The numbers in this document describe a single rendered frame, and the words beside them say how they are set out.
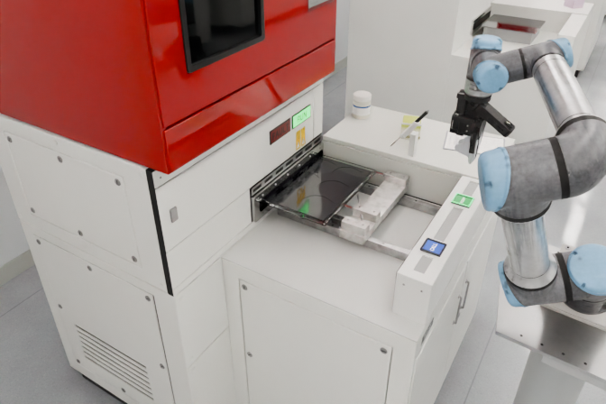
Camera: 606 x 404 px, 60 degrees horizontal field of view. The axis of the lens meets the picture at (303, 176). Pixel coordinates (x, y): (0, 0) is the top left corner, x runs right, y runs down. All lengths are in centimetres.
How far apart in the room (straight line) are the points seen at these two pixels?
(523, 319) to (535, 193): 58
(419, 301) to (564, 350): 37
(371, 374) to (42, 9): 124
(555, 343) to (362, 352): 49
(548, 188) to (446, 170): 82
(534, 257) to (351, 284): 53
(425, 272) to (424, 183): 55
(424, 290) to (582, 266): 36
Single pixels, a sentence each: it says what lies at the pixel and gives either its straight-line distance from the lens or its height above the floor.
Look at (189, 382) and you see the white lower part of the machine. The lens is 180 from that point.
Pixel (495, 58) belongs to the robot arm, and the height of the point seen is 144.
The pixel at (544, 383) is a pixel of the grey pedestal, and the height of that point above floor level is 56.
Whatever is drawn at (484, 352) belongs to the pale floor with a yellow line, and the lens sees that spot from 256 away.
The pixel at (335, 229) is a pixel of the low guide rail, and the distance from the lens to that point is 168.
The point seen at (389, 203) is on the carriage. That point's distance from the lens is 176.
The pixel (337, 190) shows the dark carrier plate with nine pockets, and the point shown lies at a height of 90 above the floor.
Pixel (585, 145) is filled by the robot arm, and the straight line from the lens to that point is 104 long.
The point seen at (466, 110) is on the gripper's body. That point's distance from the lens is 153.
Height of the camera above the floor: 186
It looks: 32 degrees down
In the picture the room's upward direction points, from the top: straight up
